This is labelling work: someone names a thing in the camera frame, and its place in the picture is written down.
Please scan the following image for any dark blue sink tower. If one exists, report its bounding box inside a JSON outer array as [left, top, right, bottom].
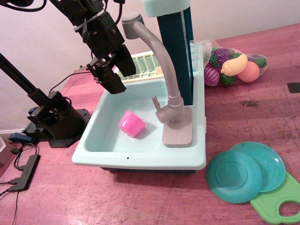
[[142, 0, 194, 105]]

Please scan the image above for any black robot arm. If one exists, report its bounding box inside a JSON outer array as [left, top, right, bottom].
[[0, 0, 135, 95]]

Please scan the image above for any teal plate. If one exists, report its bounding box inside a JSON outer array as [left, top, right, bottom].
[[230, 142, 285, 192], [206, 150, 263, 203]]

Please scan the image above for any black cable on table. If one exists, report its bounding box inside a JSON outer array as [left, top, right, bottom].
[[48, 71, 92, 94]]

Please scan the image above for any teal plate front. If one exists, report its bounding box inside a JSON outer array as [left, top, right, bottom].
[[206, 150, 263, 203]]

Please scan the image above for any grey toy faucet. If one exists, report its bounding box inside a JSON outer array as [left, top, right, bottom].
[[121, 12, 193, 147]]

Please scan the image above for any green cutting board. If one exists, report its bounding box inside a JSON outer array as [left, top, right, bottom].
[[250, 172, 300, 225]]

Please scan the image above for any teal plate rear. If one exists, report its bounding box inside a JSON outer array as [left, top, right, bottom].
[[230, 142, 285, 192]]

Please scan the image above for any black tape patch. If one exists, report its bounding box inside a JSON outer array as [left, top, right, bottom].
[[287, 82, 300, 94]]

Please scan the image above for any black usb hub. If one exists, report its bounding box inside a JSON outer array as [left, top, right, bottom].
[[8, 154, 41, 192]]

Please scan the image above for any blue connector plug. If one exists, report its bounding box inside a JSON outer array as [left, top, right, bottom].
[[8, 133, 33, 143]]

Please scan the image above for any pink plastic cup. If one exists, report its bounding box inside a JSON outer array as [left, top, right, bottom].
[[118, 111, 149, 138]]

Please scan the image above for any light blue toy sink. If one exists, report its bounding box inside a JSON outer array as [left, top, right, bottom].
[[72, 42, 206, 170]]

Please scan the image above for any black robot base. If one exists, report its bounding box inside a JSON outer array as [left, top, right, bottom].
[[22, 89, 91, 148]]

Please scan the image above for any mesh bag of toy food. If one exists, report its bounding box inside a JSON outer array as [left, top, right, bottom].
[[190, 40, 268, 87]]

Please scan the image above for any orange toy fruit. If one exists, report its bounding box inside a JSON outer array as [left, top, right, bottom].
[[237, 61, 260, 83]]

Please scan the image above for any yellow toy banana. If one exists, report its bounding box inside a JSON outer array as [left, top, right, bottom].
[[221, 54, 248, 76]]

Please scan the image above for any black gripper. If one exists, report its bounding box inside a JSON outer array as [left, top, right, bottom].
[[82, 11, 136, 94]]

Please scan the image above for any cream dish rack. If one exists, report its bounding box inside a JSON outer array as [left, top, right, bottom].
[[114, 51, 164, 84]]

